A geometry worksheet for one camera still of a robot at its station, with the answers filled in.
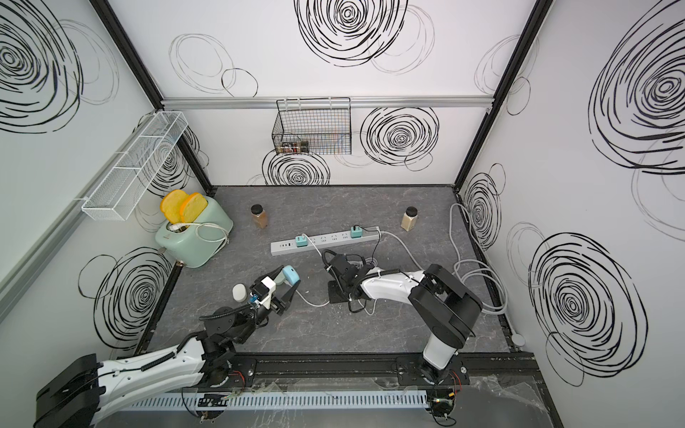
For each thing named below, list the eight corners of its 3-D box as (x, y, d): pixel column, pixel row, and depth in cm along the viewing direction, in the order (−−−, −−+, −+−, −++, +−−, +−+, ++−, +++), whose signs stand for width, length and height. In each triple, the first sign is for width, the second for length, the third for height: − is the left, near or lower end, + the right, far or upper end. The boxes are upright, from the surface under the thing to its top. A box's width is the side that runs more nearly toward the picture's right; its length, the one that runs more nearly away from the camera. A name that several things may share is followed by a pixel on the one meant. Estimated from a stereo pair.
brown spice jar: (255, 228, 108) (249, 214, 100) (258, 218, 111) (252, 203, 104) (267, 228, 108) (261, 214, 100) (269, 218, 111) (264, 203, 104)
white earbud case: (234, 304, 88) (232, 301, 87) (234, 287, 92) (232, 284, 90) (246, 300, 89) (244, 298, 87) (246, 284, 93) (244, 281, 91)
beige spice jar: (401, 231, 107) (406, 215, 99) (400, 222, 110) (404, 206, 102) (413, 231, 107) (419, 215, 99) (411, 222, 110) (416, 206, 102)
